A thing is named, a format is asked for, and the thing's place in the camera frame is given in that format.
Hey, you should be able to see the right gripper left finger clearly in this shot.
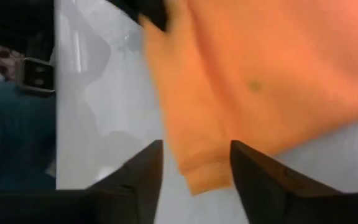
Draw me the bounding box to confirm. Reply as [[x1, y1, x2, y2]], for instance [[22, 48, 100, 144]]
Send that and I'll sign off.
[[86, 139, 165, 224]]

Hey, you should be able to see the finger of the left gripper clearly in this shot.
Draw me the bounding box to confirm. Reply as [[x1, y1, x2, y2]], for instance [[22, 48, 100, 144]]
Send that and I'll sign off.
[[106, 0, 170, 32]]

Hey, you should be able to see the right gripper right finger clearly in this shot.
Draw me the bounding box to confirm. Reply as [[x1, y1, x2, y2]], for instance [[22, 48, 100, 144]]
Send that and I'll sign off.
[[229, 139, 343, 224]]

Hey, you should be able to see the orange microfiber towel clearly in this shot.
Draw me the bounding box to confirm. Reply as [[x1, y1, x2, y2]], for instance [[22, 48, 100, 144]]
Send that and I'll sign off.
[[139, 0, 358, 197]]

